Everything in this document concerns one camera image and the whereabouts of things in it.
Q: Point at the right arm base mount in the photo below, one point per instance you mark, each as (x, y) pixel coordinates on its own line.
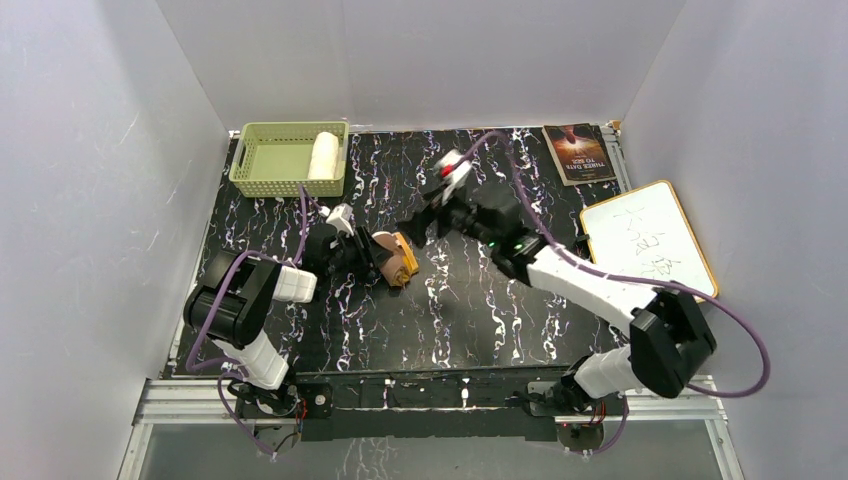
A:
(552, 399)

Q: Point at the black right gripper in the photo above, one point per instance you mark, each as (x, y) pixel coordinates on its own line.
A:
(415, 228)

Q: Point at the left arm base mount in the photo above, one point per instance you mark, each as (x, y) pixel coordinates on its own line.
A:
(292, 401)

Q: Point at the light green plastic basket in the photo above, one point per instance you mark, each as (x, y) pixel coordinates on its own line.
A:
(271, 159)

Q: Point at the orange patterned towel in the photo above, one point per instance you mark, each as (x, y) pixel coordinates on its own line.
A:
(395, 258)

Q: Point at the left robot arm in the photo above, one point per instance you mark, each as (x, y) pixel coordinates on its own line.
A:
(231, 302)

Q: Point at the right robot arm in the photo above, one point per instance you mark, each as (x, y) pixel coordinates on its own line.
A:
(669, 339)

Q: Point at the wood framed whiteboard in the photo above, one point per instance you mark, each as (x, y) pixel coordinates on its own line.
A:
(645, 233)

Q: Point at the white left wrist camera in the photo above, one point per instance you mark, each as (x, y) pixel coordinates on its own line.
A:
(340, 217)

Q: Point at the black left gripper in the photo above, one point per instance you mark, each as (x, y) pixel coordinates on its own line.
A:
(369, 254)

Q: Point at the white towel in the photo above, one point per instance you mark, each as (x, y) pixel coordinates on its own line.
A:
(324, 157)

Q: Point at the dark book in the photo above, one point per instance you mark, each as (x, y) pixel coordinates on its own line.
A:
(579, 153)

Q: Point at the aluminium rail frame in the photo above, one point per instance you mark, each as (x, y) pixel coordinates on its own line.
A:
(446, 427)

